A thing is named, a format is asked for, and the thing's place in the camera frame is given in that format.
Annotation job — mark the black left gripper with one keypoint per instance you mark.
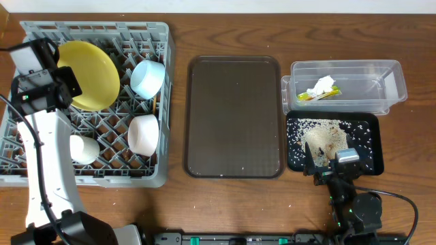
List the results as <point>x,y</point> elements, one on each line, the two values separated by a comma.
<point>71,82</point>

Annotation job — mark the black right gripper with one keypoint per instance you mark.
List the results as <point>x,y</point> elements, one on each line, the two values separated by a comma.
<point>323,176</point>

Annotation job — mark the yellow plate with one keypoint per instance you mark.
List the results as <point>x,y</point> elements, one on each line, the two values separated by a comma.
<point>95,72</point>

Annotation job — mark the white paper napkin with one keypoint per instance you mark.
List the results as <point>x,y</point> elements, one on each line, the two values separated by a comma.
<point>324,84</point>

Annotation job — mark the white cup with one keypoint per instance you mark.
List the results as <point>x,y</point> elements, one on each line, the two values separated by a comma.
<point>83,150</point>

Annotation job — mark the light blue bowl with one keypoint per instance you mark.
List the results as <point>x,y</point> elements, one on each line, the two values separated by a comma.
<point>147,78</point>

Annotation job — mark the pink white bowl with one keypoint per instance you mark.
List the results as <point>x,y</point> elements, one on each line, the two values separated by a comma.
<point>143,135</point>

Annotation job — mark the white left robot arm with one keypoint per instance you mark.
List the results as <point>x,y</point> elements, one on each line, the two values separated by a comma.
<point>56,214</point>

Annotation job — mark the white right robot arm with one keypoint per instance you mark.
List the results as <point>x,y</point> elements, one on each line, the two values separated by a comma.
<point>358,216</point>

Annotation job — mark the clear plastic waste bin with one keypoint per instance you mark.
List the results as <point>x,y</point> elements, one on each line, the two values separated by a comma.
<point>371,86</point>

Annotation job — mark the grey dishwasher rack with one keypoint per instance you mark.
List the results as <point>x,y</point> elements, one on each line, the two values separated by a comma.
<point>126,43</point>

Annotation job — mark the black tray with rice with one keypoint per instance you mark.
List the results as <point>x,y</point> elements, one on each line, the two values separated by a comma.
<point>326,133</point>

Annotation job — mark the green yellow wrapper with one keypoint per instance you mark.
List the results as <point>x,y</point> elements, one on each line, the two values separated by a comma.
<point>307,97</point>

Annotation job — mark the dark brown serving tray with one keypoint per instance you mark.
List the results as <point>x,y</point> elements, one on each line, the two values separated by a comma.
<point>234,121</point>

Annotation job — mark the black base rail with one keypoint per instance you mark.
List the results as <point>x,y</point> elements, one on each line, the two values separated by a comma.
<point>175,238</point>

